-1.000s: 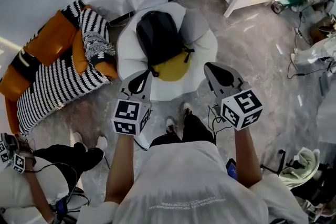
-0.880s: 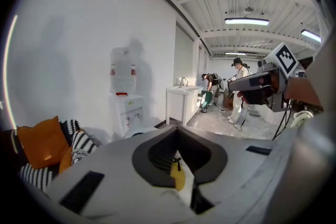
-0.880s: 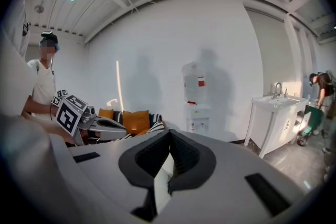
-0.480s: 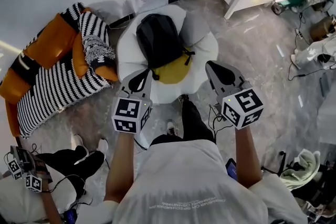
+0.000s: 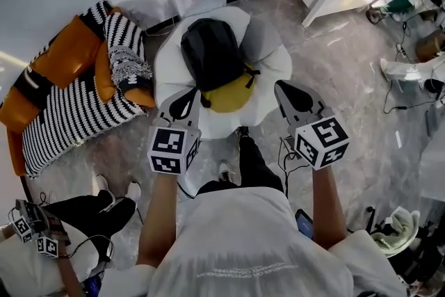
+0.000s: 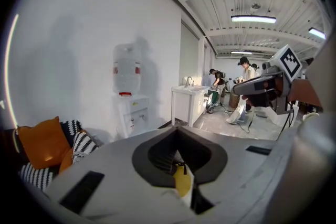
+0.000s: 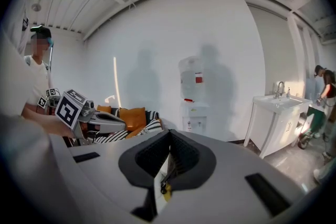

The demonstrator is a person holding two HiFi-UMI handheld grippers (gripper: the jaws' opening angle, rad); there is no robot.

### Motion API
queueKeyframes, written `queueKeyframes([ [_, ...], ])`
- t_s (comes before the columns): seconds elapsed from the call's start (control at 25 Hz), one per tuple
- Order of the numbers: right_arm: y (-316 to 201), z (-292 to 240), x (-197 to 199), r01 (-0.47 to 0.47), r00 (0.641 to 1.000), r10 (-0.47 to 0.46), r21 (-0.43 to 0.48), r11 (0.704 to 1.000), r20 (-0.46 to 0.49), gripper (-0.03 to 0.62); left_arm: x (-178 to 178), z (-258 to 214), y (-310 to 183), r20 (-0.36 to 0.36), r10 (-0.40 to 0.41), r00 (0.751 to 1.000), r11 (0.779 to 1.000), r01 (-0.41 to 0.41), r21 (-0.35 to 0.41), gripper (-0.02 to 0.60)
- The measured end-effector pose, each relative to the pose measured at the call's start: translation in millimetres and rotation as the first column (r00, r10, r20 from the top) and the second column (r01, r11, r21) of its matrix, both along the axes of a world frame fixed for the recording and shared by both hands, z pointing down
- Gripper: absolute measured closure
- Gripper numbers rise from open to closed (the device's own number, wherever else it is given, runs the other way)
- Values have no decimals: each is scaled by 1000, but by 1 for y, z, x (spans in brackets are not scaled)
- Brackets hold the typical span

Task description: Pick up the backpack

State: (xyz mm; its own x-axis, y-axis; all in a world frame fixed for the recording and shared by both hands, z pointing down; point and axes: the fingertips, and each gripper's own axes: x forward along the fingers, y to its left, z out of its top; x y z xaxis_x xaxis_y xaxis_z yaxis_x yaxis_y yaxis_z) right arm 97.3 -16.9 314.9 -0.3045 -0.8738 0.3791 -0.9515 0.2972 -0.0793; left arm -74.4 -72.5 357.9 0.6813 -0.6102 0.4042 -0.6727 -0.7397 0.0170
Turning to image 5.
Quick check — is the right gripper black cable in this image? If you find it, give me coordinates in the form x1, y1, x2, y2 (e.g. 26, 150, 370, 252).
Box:
279, 136, 314, 196

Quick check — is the black floor cable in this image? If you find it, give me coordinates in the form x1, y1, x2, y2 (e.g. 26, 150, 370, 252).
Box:
382, 78, 445, 115

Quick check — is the large orange cushion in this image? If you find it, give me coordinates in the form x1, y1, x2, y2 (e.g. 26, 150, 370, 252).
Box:
29, 14, 105, 90

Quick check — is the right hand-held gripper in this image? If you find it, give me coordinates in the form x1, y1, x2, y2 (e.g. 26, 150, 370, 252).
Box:
274, 79, 350, 170

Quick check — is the person's right forearm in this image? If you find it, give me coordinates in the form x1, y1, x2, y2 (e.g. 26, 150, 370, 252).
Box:
311, 166, 349, 250

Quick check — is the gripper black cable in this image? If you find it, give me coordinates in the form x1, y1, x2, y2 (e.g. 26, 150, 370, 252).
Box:
175, 179, 196, 201
279, 136, 314, 196

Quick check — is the brown cardboard box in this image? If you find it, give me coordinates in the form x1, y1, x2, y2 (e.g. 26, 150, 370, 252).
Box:
415, 29, 445, 63

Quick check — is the white side table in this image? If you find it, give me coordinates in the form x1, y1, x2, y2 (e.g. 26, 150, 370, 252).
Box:
416, 135, 445, 200

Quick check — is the black white striped sofa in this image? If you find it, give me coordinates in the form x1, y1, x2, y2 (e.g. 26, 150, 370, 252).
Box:
0, 0, 157, 178

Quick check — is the white round beanbag chair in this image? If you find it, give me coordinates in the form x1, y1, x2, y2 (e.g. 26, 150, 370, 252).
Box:
153, 6, 293, 141

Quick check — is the black white zigzag pillow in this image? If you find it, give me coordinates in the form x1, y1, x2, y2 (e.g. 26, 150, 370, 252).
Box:
103, 12, 147, 58

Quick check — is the black smartphone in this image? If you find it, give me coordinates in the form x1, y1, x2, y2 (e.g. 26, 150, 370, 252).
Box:
294, 208, 314, 240

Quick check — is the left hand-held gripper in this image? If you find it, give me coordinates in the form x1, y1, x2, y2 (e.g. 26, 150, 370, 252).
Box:
147, 87, 203, 175

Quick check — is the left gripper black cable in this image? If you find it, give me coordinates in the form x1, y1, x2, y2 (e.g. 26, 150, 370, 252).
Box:
175, 179, 196, 201

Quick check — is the person's right leg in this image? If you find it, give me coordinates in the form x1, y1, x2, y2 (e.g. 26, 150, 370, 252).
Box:
235, 126, 285, 193

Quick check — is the black white striped blanket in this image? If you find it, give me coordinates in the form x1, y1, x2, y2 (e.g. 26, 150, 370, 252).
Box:
21, 0, 149, 179

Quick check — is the person's white shirt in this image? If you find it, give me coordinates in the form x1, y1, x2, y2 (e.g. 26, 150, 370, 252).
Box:
145, 186, 407, 297

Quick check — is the light green towel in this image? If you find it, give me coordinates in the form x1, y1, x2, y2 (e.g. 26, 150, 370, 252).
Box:
370, 207, 422, 258

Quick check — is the black backpack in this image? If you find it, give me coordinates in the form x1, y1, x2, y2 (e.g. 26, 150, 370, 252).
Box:
179, 17, 261, 109

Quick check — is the black chair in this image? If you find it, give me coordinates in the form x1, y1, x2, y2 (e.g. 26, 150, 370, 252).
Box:
364, 204, 445, 291

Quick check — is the person's left forearm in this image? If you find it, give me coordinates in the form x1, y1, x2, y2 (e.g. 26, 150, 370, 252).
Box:
137, 170, 182, 268

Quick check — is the small orange pillow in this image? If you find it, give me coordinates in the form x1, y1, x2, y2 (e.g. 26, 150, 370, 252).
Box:
94, 41, 118, 102

